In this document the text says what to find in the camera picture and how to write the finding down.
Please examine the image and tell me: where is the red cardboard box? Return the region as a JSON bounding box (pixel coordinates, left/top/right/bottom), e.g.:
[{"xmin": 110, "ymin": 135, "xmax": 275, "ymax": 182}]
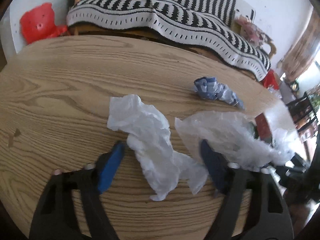
[{"xmin": 255, "ymin": 113, "xmax": 273, "ymax": 140}]

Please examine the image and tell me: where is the patterned curtain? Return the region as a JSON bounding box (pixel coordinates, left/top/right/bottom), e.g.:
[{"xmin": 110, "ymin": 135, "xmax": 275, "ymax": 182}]
[{"xmin": 282, "ymin": 7, "xmax": 320, "ymax": 80}]

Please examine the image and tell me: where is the black wooden chair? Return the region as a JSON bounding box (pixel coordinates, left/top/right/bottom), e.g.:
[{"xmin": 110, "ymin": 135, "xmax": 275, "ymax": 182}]
[{"xmin": 287, "ymin": 92, "xmax": 320, "ymax": 130}]

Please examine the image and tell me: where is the red bag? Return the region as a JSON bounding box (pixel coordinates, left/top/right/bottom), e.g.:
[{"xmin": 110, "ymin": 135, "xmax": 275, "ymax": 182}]
[{"xmin": 262, "ymin": 70, "xmax": 280, "ymax": 90}]

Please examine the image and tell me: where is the clear plastic bag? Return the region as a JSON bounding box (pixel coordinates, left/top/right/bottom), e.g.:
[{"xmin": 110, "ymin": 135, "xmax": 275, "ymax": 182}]
[{"xmin": 174, "ymin": 91, "xmax": 300, "ymax": 173}]

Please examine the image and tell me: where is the white tissue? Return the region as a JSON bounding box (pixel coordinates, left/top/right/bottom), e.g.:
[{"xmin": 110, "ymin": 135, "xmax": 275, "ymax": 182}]
[{"xmin": 107, "ymin": 94, "xmax": 208, "ymax": 202}]

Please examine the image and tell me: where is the pink cartoon cushion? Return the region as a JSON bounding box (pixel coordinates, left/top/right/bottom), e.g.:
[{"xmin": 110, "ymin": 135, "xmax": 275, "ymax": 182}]
[{"xmin": 232, "ymin": 11, "xmax": 267, "ymax": 47}]

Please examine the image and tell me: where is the blue white paper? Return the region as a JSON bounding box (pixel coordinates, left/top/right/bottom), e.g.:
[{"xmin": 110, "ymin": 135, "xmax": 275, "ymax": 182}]
[{"xmin": 192, "ymin": 76, "xmax": 246, "ymax": 110}]

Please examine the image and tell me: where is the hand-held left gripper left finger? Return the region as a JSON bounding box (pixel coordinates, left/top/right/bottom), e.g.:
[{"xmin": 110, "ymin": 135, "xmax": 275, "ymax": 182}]
[{"xmin": 29, "ymin": 140, "xmax": 126, "ymax": 240}]

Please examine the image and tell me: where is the black white striped blanket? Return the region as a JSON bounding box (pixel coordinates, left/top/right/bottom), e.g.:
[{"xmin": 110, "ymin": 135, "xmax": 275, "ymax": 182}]
[{"xmin": 67, "ymin": 0, "xmax": 272, "ymax": 82}]

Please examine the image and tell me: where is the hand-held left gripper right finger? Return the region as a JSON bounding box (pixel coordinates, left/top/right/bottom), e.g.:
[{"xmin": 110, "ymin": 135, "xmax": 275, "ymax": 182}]
[{"xmin": 200, "ymin": 139, "xmax": 294, "ymax": 240}]

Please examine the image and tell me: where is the red bear-shaped stool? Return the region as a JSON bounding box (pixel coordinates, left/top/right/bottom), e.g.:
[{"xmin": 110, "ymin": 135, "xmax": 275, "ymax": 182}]
[{"xmin": 19, "ymin": 2, "xmax": 68, "ymax": 45}]

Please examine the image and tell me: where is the wooden frame sofa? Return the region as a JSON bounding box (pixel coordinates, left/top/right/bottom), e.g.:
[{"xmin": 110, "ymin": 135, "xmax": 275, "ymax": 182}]
[{"xmin": 67, "ymin": 0, "xmax": 277, "ymax": 80}]

